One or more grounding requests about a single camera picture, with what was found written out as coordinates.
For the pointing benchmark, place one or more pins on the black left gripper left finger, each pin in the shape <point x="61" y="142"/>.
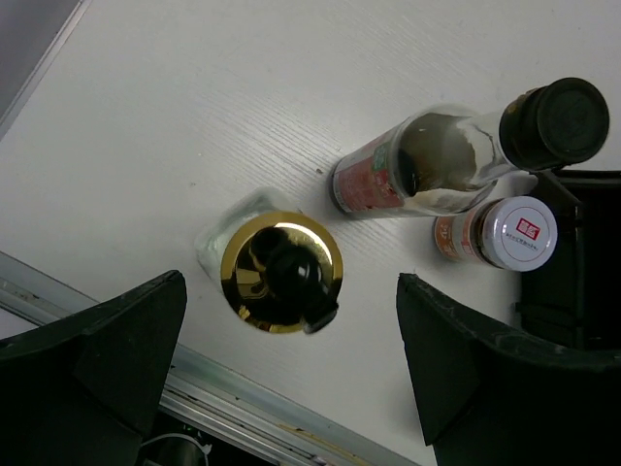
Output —
<point x="85" y="389"/>

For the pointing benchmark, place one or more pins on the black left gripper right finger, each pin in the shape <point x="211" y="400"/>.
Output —
<point x="490" y="394"/>

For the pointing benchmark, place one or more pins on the small jar white lid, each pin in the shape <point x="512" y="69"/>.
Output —
<point x="517" y="234"/>

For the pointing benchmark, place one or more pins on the clear bottle gold pourer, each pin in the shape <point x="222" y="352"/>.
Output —
<point x="279" y="270"/>

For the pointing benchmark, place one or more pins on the tall bottle black cap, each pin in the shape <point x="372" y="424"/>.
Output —
<point x="448" y="159"/>

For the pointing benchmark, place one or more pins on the black four-compartment tray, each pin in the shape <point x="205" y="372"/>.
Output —
<point x="574" y="298"/>

